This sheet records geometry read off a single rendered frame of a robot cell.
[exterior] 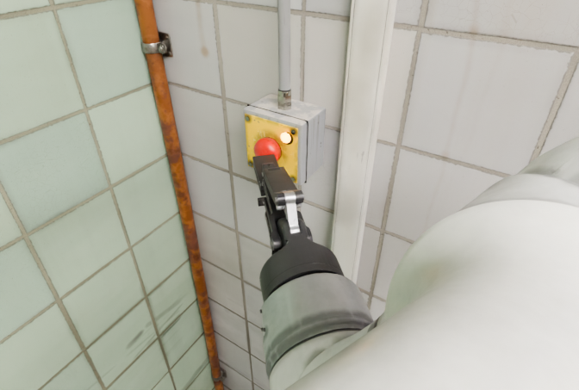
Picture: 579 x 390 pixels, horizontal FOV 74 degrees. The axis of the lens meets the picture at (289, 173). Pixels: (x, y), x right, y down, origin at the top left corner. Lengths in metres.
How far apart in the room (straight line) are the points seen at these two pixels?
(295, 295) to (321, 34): 0.35
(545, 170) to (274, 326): 0.20
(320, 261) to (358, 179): 0.25
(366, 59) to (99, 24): 0.42
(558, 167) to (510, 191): 0.02
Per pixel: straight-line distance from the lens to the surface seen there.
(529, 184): 0.18
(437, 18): 0.48
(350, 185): 0.58
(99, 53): 0.70
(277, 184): 0.39
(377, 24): 0.48
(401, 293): 0.16
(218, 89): 0.68
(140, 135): 0.78
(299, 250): 0.34
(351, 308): 0.30
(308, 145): 0.54
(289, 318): 0.29
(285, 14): 0.51
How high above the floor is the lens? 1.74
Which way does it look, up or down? 34 degrees down
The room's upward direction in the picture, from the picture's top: straight up
